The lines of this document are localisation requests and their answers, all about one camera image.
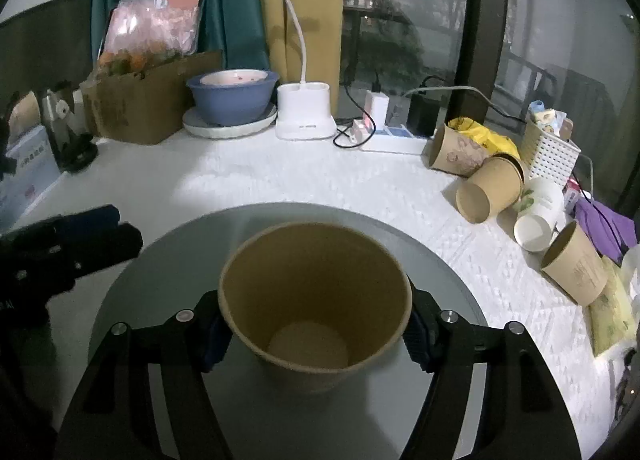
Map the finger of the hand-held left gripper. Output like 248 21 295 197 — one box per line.
50 205 121 242
56 223 144 286

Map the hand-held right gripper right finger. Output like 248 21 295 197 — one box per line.
399 276 583 460

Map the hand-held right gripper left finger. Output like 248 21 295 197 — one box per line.
54 290 237 460

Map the plain brown paper cup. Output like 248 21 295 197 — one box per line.
540 220 611 307
454 153 526 225
217 221 414 394

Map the white paper cup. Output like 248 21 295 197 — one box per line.
513 176 566 253

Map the printed brown paper cup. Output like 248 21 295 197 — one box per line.
427 123 494 177

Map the round grey tray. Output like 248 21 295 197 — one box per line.
87 203 489 460

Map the black phone stand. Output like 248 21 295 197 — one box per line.
42 85 97 174

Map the white paper box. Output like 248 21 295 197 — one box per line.
0 123 61 227

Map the cardboard box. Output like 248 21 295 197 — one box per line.
80 50 224 145

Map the blue bowl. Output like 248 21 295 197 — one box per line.
186 69 280 127

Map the white plate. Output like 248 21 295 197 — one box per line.
181 102 279 140

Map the pink bowl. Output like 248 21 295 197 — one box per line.
200 69 269 88

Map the clear plastic bag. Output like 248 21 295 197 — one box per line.
96 0 203 77

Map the yellow green packet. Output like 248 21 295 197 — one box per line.
587 255 639 359

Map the white power strip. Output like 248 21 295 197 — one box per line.
350 117 432 154

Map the yellow plastic bag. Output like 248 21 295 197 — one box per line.
447 117 521 162

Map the purple cloth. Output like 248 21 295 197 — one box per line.
573 197 640 262

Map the white perforated basket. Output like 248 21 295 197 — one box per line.
520 117 582 186

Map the black power adapter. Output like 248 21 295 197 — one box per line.
407 90 441 137

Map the white desk lamp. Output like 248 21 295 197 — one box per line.
204 0 336 141

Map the pink screen tablet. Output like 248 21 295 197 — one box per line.
162 0 205 55

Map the white charger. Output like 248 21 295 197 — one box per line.
364 90 390 127

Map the teal curtain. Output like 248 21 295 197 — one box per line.
90 0 271 77

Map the yellow curtain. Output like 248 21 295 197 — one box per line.
257 0 346 91

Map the black cable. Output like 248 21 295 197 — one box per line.
332 65 374 149

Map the grey cable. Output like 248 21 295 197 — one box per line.
402 85 532 127

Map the dark window frame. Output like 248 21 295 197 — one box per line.
449 0 509 127

